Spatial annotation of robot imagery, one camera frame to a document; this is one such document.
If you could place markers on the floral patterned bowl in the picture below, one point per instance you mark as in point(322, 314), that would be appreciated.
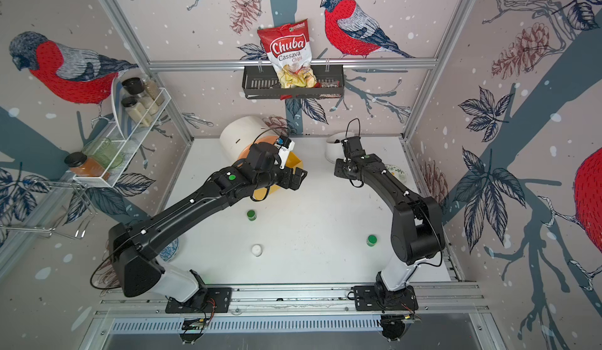
point(398, 173)

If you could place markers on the white wire wall shelf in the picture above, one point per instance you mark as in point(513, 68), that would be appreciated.
point(125, 136)

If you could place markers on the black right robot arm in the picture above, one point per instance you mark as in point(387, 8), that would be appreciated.
point(416, 232)

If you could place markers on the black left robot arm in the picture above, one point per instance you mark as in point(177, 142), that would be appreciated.
point(134, 248)

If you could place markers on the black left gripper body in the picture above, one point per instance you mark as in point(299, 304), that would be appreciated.
point(284, 177)

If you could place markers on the green paint can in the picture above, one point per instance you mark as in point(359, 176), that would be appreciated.
point(372, 240)
point(251, 215)

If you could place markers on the dark-lid spice jar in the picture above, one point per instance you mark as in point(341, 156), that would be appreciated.
point(134, 87)
point(136, 111)

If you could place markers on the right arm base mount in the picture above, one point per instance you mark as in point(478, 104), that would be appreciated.
point(369, 298)

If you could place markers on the white round drawer cabinet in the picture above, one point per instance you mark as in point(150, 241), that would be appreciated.
point(239, 135)

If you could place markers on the metal wire hook rack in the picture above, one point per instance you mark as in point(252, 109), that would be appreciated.
point(46, 208)

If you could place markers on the blue patterned bowl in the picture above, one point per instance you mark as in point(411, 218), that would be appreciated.
point(170, 251)

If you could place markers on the red Chuba chips bag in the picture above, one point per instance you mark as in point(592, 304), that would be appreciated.
point(288, 49)

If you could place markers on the orange sauce jar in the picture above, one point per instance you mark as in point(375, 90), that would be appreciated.
point(84, 166)

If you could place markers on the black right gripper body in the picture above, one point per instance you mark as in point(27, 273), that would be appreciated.
point(340, 168)

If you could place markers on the black wall basket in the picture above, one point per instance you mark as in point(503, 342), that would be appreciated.
point(262, 83)

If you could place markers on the green glass cup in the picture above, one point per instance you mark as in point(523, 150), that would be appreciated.
point(105, 152)

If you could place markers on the dark-lid spice jar front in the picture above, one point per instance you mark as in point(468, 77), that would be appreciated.
point(136, 111)

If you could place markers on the dark-lid spice jar back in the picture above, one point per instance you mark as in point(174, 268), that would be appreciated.
point(134, 87)

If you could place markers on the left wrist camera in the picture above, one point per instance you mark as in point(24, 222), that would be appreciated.
point(285, 146)

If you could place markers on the white ceramic utensil cup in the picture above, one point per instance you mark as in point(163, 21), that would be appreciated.
point(334, 147)

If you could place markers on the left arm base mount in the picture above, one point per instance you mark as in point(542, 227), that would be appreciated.
point(207, 300)

